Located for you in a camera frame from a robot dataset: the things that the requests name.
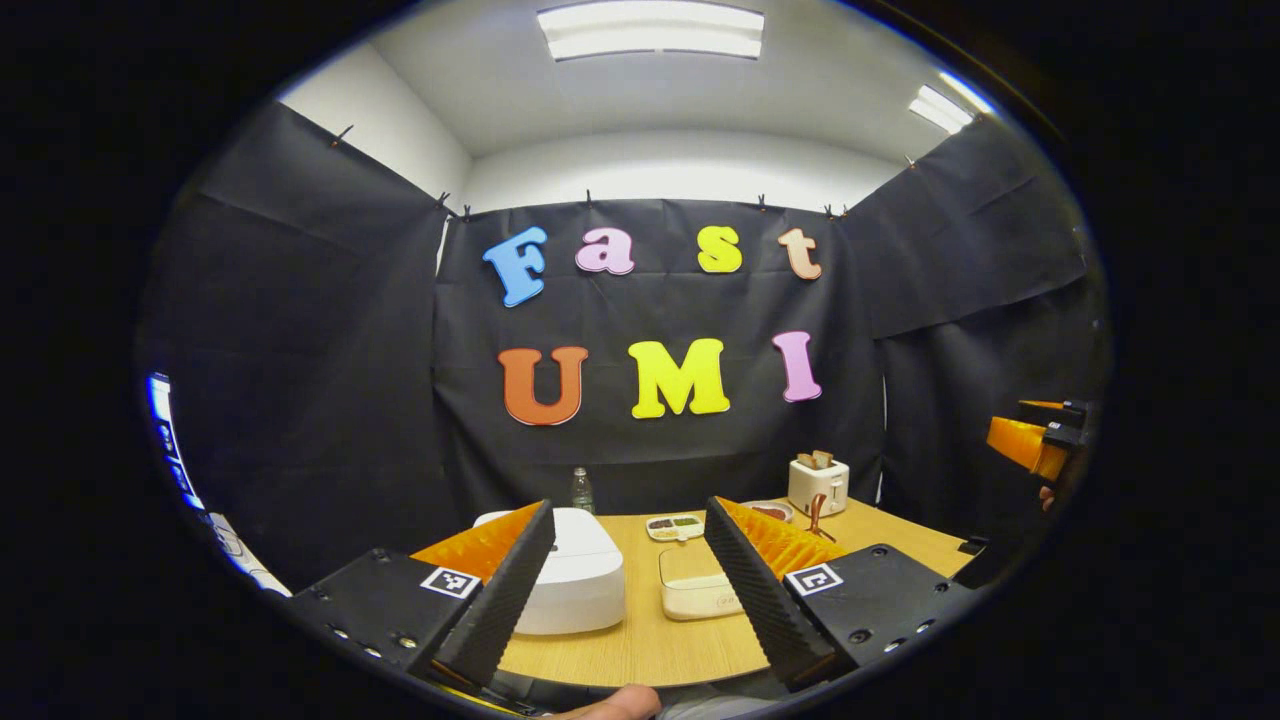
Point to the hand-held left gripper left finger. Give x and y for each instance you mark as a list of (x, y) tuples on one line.
[(500, 600)]

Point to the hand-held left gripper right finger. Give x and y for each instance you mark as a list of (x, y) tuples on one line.
[(765, 600)]

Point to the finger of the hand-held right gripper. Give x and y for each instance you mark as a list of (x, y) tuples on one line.
[(1060, 408), (1025, 445)]

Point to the clear plastic rice box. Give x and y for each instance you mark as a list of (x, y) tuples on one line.
[(690, 565)]

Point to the white rice cooker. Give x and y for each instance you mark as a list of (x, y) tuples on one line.
[(585, 580)]

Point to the brown wooden spoon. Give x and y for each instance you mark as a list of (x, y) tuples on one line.
[(818, 510)]

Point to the small black box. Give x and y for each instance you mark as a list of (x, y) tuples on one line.
[(970, 546)]

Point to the brown sausage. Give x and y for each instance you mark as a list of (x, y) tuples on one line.
[(772, 513)]

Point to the white round plate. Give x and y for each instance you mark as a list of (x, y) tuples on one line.
[(770, 503)]

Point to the white divided grain tray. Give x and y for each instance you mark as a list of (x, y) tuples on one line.
[(675, 527)]

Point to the white toaster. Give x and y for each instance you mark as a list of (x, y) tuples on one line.
[(818, 490)]

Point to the clear plastic water bottle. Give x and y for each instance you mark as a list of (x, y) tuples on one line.
[(583, 495)]

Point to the brown toast slices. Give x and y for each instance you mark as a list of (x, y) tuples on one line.
[(815, 459)]

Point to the white side table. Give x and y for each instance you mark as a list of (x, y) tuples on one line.
[(245, 560)]

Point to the black backdrop cloth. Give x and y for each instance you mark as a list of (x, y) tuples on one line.
[(300, 350)]

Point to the small ceiling light panel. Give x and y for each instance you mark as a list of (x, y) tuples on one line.
[(940, 108)]

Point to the computer monitor screen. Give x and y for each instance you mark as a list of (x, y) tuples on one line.
[(172, 440)]

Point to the large ceiling light panel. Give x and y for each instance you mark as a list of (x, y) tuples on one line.
[(650, 30)]

